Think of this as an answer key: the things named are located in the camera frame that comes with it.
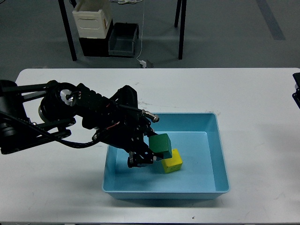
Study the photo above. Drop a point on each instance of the black left table leg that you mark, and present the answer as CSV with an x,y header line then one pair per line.
x,y
67,29

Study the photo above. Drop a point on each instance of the light blue plastic box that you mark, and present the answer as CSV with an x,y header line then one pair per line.
x,y
203,173

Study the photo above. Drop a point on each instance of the cream plastic crate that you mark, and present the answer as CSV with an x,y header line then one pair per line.
x,y
92,18

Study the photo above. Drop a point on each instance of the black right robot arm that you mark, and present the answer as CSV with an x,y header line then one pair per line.
x,y
296,94

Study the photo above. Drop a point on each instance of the black table leg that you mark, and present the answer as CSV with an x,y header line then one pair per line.
x,y
67,29
180,18

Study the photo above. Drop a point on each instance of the yellow block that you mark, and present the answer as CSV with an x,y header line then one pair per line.
x,y
174,163

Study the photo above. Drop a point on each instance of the white power adapter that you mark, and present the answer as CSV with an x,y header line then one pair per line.
x,y
146,64

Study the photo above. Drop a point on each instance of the green block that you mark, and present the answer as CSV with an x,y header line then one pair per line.
x,y
161,145

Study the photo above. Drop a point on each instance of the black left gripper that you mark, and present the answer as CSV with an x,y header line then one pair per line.
x,y
127,132

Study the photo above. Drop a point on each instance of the black right table leg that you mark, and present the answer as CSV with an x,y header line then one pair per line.
x,y
180,18

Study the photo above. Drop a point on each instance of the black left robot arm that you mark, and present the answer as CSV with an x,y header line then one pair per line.
x,y
32,115

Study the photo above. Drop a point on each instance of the dark grey storage bin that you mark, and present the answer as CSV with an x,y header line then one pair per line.
x,y
122,39

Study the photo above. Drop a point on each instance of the black box under crate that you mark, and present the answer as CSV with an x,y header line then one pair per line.
x,y
96,47

